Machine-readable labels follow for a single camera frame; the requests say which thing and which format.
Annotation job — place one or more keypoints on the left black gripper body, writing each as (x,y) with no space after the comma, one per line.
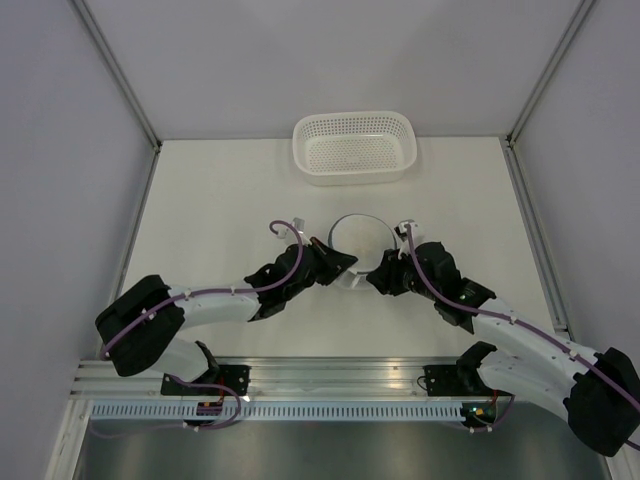
(317,274)

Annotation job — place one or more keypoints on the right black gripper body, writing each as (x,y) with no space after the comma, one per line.
(405,276)

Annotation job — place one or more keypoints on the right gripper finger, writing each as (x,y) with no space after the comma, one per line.
(382,279)
(390,261)

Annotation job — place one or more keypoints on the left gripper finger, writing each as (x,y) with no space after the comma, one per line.
(338,269)
(325,252)

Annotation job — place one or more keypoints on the round white mesh laundry bag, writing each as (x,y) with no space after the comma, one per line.
(367,238)

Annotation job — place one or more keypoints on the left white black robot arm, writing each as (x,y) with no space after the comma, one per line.
(140,329)

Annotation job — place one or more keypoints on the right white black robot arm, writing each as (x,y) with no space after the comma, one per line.
(595,393)

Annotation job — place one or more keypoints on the white perforated plastic basket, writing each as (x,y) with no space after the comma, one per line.
(353,148)

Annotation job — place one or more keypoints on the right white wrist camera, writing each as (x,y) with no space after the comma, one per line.
(410,229)

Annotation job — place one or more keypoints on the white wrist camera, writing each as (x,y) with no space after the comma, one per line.
(410,229)
(297,227)

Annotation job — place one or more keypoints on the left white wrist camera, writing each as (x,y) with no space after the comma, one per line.
(297,227)

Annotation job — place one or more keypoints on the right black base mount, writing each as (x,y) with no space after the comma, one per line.
(442,380)

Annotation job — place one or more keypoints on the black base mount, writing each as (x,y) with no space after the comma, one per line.
(442,380)
(233,376)

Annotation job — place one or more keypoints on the aluminium mounting rail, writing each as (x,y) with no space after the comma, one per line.
(282,379)

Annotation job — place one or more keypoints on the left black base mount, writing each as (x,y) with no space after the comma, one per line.
(233,376)

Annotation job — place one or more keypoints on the white slotted cable duct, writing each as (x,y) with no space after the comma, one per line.
(279,411)

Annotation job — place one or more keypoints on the right aluminium frame post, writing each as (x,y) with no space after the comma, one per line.
(571,31)

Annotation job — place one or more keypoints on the aluminium frame post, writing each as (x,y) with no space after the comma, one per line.
(106,54)
(571,31)

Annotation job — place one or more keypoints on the left aluminium frame post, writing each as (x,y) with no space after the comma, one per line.
(106,54)

